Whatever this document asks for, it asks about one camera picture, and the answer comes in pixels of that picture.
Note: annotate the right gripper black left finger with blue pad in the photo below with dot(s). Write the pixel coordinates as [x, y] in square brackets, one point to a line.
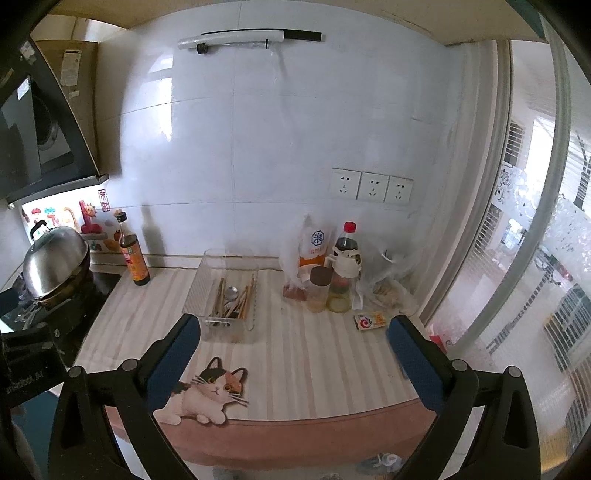
[143, 386]

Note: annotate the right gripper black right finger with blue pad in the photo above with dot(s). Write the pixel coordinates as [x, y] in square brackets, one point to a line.
[447, 387]

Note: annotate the wooden chopstick with white label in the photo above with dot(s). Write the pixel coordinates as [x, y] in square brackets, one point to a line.
[252, 283]

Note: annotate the black wok on stove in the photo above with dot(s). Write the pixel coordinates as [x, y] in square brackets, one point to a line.
[20, 311]

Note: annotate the red white card packet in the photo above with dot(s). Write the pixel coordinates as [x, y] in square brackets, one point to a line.
[366, 321]

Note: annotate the steel wok lid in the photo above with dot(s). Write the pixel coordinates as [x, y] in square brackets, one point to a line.
[57, 256]

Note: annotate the thin wooden chopstick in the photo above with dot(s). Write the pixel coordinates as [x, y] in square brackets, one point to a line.
[218, 306]

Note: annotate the clear plastic utensil tray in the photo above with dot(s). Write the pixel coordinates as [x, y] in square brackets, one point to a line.
[236, 269]

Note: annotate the wooden chopstick with worn tip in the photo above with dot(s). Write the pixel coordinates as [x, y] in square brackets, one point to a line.
[244, 306]

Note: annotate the metal spoon in tray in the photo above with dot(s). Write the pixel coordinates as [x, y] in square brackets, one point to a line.
[230, 293]

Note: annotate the crumpled clear plastic bag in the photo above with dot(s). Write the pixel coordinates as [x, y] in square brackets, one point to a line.
[382, 280]

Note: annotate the dark soy sauce bottle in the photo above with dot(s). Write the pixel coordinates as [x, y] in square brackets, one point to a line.
[131, 251]

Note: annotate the white lid oil dispenser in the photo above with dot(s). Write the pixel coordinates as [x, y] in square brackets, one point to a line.
[346, 267]

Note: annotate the brown lid glass jar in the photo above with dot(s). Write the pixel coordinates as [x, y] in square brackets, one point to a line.
[318, 288]

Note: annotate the red cap dark bottle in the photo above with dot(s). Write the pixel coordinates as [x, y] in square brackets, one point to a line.
[346, 240]

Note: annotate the white orange bag in plastic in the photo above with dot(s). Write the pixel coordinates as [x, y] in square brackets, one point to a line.
[304, 244]

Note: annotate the black range hood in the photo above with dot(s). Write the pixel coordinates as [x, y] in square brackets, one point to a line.
[48, 133]

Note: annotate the triple white wall socket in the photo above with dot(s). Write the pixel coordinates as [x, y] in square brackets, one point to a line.
[370, 187]

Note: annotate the white wall rail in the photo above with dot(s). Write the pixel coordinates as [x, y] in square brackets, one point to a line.
[201, 43]

